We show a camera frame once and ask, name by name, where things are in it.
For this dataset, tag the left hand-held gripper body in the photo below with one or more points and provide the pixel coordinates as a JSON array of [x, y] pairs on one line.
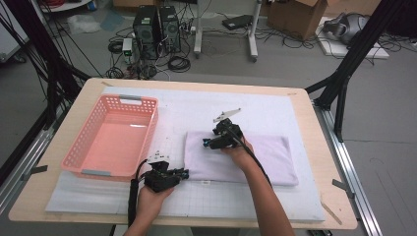
[[160, 178]]

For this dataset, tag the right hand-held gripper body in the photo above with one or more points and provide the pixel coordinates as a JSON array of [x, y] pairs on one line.
[[227, 134]]

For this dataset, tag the white printed towel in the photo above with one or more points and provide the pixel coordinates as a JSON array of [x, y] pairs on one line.
[[272, 157]]

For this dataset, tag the pink plastic basket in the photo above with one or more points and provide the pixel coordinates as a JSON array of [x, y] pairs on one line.
[[114, 144]]

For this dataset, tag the person's left hand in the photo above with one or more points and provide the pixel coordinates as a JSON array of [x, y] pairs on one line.
[[152, 200]]

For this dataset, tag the person's right hand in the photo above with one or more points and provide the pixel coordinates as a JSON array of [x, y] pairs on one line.
[[239, 157]]

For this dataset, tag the white foam mat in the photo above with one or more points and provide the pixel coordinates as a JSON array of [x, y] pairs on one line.
[[203, 105]]

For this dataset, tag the white metal stand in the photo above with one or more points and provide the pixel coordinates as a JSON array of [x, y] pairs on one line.
[[197, 32]]

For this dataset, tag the black flat device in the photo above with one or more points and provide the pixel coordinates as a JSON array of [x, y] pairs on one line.
[[237, 22]]

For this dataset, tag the narrow black computer tower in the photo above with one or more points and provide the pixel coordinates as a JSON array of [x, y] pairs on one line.
[[170, 29]]

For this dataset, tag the white power adapter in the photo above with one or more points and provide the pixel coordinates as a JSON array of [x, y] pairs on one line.
[[127, 46]]

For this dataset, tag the wide black computer tower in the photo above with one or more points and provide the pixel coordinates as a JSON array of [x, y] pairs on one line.
[[146, 32]]

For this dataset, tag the thin wooden strip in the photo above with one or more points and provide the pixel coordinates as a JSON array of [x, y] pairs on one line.
[[331, 213]]

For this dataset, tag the open cardboard box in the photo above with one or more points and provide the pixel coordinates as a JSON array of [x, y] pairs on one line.
[[291, 18]]

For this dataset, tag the white foam board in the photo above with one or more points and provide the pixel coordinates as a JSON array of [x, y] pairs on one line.
[[337, 49]]

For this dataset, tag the grey headset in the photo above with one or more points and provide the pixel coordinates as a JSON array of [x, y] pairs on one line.
[[347, 28]]

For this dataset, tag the clear plastic bag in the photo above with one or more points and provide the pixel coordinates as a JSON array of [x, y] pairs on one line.
[[83, 23]]

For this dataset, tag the large cardboard box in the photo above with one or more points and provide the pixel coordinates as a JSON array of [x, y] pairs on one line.
[[354, 6]]

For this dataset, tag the white cabinet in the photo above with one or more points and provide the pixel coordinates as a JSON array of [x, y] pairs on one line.
[[10, 39]]

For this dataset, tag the grey metal bracket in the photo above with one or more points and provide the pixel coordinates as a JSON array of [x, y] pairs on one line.
[[342, 187], [34, 171]]

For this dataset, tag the aluminium rail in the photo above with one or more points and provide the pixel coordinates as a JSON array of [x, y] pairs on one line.
[[23, 170], [354, 170]]

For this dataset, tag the black metal frame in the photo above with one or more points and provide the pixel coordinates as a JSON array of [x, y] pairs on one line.
[[357, 49]]

